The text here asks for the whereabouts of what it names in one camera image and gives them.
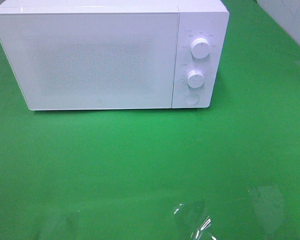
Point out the round door release button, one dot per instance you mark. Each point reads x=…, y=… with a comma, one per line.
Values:
x=191, y=99

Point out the white microwave door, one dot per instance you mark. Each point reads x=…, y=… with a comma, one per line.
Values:
x=92, y=61

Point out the upper white power knob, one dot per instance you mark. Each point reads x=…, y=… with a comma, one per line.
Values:
x=200, y=47

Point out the white microwave oven body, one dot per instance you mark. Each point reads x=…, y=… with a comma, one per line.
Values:
x=195, y=18

